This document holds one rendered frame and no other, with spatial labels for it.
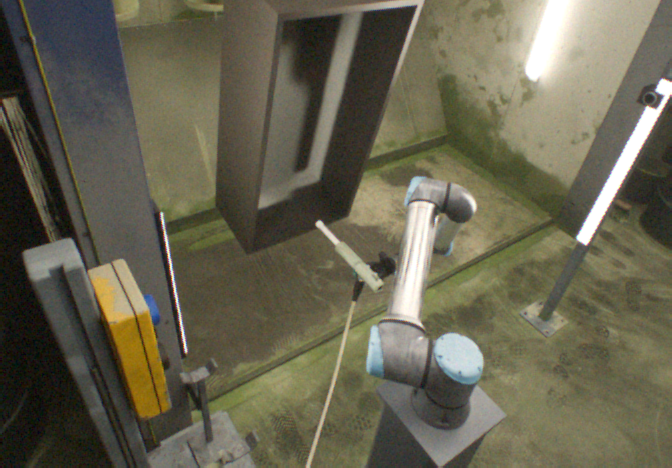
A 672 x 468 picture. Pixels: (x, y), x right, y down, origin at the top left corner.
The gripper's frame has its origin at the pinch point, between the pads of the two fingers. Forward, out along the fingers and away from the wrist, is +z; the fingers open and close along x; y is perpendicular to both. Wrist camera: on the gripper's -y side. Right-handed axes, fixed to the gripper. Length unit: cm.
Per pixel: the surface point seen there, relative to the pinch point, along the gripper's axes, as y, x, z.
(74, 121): -94, -3, 110
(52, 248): -102, -48, 124
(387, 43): -92, 37, -14
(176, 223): 48, 115, 36
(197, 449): -20, -45, 99
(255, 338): 52, 23, 34
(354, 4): -110, 23, 20
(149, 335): -89, -56, 115
